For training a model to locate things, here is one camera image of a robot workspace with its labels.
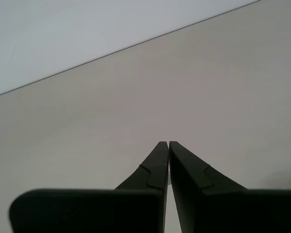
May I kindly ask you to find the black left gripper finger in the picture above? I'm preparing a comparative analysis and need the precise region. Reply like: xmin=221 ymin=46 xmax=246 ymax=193
xmin=169 ymin=140 xmax=291 ymax=233
xmin=9 ymin=141 xmax=170 ymax=233

